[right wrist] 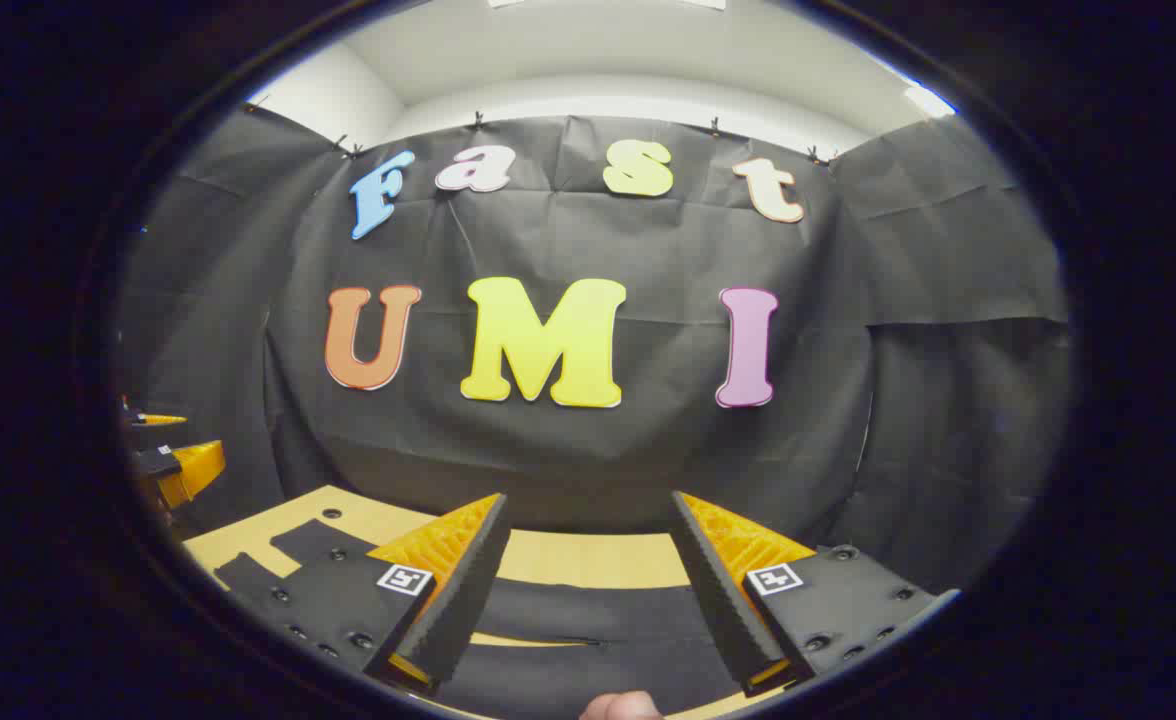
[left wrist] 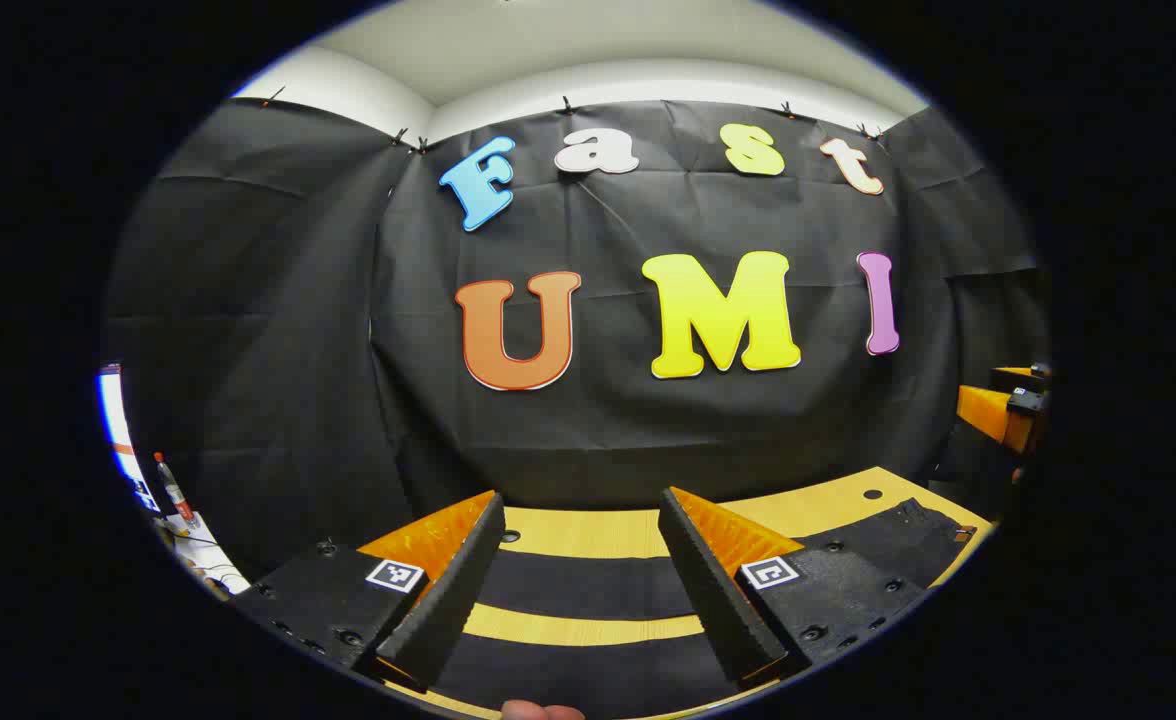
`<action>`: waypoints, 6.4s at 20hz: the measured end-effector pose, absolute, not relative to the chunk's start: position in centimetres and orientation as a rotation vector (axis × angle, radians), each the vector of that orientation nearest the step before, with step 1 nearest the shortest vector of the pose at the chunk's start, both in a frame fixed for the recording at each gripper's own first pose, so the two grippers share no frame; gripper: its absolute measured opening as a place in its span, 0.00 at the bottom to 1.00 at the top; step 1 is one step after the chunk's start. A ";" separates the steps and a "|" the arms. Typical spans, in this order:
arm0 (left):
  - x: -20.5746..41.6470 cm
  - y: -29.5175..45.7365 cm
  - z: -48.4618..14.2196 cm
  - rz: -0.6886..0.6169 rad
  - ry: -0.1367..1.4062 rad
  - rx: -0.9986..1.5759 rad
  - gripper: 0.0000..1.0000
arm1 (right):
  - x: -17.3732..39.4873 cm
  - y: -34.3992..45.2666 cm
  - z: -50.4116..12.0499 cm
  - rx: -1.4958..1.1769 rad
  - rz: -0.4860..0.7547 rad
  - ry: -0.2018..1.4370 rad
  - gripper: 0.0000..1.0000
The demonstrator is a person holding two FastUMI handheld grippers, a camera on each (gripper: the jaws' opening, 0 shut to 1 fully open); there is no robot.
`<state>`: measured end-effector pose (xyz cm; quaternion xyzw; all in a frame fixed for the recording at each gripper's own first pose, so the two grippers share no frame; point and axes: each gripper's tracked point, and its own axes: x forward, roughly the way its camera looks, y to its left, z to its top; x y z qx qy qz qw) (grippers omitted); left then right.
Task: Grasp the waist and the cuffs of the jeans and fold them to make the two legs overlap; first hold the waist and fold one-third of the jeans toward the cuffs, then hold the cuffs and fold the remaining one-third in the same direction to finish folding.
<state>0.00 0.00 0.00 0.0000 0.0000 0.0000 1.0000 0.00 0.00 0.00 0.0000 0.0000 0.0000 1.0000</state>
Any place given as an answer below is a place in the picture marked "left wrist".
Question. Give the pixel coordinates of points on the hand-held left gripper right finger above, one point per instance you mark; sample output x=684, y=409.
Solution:
x=708, y=590

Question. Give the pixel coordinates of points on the black backdrop cloth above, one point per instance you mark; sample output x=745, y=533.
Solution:
x=598, y=430

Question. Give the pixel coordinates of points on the black jeans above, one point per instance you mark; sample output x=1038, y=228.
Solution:
x=588, y=585

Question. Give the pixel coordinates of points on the white desk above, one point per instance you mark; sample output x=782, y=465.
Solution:
x=210, y=570

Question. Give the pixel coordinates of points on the red cap plastic bottle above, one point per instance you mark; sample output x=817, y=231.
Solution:
x=173, y=490

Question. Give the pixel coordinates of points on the bright white screen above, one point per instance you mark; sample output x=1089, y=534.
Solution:
x=114, y=425

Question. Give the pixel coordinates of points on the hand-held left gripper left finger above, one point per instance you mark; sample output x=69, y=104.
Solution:
x=448, y=595

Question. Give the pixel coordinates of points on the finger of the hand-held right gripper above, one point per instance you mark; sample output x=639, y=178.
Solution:
x=1023, y=375
x=988, y=412

